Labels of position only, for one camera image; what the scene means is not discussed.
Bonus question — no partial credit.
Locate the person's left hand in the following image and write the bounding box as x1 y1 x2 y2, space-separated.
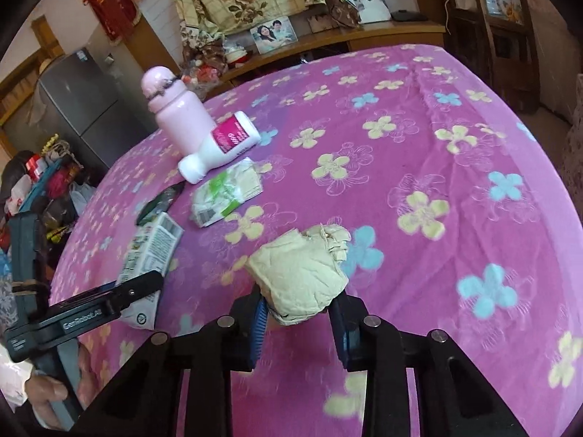
23 341 103 431

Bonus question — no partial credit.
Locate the wooden chair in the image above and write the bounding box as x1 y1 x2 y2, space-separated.
428 0 543 114

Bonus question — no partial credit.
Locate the crumpled green and white packet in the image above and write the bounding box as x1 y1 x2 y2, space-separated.
190 157 265 228

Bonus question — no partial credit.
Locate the clear plastic bag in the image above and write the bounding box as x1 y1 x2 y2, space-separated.
182 55 228 101

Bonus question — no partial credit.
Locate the white bottle with pink label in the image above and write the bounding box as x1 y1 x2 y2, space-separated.
177 111 261 185

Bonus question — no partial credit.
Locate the pink floral tablecloth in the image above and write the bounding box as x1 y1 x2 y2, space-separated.
50 43 583 437

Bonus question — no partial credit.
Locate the dark wrapper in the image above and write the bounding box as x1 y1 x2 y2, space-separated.
136 180 187 226

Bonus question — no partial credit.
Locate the white drink carton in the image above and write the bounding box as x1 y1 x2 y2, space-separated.
116 212 184 331

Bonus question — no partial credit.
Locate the framed couple photo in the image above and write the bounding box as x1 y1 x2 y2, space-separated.
250 16 299 55

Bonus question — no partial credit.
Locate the red wall hanging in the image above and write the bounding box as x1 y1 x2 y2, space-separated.
82 0 140 44

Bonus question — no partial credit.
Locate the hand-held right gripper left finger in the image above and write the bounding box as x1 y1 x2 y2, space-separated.
98 294 269 437

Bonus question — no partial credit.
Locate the white photo print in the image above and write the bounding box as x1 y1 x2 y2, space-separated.
339 0 392 25

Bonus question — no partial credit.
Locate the wooden cabinet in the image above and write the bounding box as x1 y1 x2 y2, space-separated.
200 20 447 101

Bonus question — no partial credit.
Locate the flat black device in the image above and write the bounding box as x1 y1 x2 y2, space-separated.
392 9 429 23

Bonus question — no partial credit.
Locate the flower picture in rack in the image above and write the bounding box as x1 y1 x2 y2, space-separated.
480 0 524 23

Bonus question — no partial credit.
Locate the pile of colourful bags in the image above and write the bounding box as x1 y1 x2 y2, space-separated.
0 134 98 247

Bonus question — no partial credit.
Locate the grey refrigerator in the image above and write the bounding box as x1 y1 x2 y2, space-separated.
36 48 158 169

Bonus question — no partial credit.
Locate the red and white bowl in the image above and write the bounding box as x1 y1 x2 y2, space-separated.
225 43 251 64

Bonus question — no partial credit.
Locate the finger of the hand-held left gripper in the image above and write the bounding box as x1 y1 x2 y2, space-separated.
102 271 164 315

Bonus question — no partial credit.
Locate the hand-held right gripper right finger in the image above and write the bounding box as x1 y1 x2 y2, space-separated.
329 296 531 437

